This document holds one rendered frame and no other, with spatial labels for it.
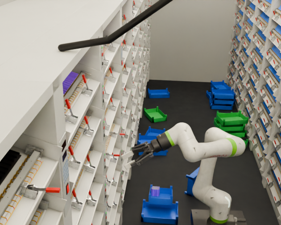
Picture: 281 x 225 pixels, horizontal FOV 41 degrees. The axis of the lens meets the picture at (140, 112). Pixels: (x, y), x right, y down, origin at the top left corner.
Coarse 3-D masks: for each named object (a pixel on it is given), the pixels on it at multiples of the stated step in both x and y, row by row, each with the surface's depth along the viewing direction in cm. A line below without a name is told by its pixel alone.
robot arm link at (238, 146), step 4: (228, 136) 238; (232, 136) 238; (232, 140) 229; (236, 140) 231; (240, 140) 234; (232, 144) 226; (236, 144) 229; (240, 144) 232; (244, 144) 235; (232, 148) 226; (236, 148) 228; (240, 148) 231; (244, 148) 234; (232, 152) 227; (236, 152) 229; (240, 152) 233; (232, 156) 232
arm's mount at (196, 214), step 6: (192, 210) 272; (198, 210) 272; (204, 210) 272; (192, 216) 266; (198, 216) 266; (204, 216) 266; (234, 216) 267; (240, 216) 267; (192, 222) 264; (198, 222) 261; (204, 222) 261; (240, 222) 262
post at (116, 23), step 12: (120, 12) 236; (108, 24) 237; (120, 24) 239; (120, 84) 255; (120, 108) 262; (120, 132) 269; (120, 156) 277; (120, 180) 285; (120, 204) 294; (120, 216) 298
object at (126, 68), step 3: (126, 63) 319; (129, 63) 319; (132, 63) 319; (126, 66) 320; (129, 66) 320; (123, 69) 312; (126, 69) 315; (129, 69) 317; (123, 72) 306; (126, 72) 303; (129, 72) 311; (123, 75) 300; (126, 75) 302; (123, 78) 294; (126, 78) 297; (123, 81) 289; (126, 81) 291; (123, 84) 279; (123, 87) 278; (123, 90) 264
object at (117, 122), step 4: (116, 120) 264; (120, 120) 263; (116, 124) 265; (120, 124) 265; (112, 128) 258; (116, 128) 260; (116, 132) 255; (116, 136) 250; (108, 140) 242; (112, 140) 244; (108, 144) 238; (112, 144) 240; (108, 148) 234; (112, 148) 236; (108, 152) 230; (108, 160) 223; (108, 164) 219
